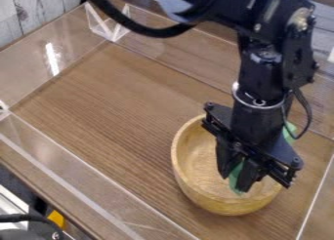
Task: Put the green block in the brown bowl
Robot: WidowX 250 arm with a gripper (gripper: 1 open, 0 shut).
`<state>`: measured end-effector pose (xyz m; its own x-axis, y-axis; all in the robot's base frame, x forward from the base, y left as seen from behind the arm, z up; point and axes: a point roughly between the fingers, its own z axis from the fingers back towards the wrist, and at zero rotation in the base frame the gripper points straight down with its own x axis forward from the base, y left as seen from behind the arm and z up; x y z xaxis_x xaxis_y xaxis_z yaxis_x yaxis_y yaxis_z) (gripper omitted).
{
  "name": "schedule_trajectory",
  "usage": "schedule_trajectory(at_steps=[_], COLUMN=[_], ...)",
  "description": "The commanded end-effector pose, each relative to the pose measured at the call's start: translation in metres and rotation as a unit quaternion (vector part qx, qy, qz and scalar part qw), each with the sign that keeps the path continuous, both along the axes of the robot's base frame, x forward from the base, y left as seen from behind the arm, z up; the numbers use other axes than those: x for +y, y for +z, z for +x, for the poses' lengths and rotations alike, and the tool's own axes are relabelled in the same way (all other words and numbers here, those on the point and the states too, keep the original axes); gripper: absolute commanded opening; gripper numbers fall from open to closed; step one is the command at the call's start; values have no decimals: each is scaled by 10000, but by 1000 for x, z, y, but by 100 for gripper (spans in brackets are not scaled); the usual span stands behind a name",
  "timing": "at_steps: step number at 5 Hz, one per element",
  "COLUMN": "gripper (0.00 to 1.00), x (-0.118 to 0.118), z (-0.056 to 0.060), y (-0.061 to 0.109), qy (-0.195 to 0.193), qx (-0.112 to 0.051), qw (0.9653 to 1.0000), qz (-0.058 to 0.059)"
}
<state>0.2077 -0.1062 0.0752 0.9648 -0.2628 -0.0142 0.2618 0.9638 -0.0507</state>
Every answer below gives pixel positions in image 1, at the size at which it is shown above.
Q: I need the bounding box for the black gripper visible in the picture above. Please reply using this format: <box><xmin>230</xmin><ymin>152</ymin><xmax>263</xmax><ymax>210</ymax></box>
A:
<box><xmin>202</xmin><ymin>93</ymin><xmax>305</xmax><ymax>192</ymax></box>

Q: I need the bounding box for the green rectangular block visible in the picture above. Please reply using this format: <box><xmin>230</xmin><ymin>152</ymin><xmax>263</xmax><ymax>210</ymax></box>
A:
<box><xmin>228</xmin><ymin>122</ymin><xmax>296</xmax><ymax>196</ymax></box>

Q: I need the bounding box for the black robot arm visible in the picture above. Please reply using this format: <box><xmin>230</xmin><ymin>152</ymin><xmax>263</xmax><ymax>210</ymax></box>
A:
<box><xmin>158</xmin><ymin>0</ymin><xmax>317</xmax><ymax>192</ymax></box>

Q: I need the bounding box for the brown wooden bowl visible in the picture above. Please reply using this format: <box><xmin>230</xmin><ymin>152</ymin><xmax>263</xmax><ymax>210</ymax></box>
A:
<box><xmin>171</xmin><ymin>115</ymin><xmax>282</xmax><ymax>217</ymax></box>

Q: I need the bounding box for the yellow black device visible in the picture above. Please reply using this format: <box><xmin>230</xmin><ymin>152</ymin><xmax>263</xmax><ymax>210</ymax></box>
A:
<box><xmin>29</xmin><ymin>198</ymin><xmax>88</xmax><ymax>240</ymax></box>

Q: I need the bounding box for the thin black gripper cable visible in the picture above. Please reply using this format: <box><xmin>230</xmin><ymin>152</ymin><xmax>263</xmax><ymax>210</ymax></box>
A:
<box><xmin>280</xmin><ymin>87</ymin><xmax>314</xmax><ymax>140</ymax></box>

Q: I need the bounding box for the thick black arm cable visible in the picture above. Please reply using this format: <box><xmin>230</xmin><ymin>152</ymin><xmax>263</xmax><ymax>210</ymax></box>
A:
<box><xmin>80</xmin><ymin>0</ymin><xmax>219</xmax><ymax>39</ymax></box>

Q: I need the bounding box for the clear acrylic corner bracket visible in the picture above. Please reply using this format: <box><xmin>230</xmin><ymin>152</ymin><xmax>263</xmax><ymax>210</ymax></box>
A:
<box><xmin>84</xmin><ymin>3</ymin><xmax>129</xmax><ymax>43</ymax></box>

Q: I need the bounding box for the black cable bottom left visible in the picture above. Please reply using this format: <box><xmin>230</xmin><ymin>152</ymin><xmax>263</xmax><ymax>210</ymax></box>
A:
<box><xmin>0</xmin><ymin>213</ymin><xmax>64</xmax><ymax>240</ymax></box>

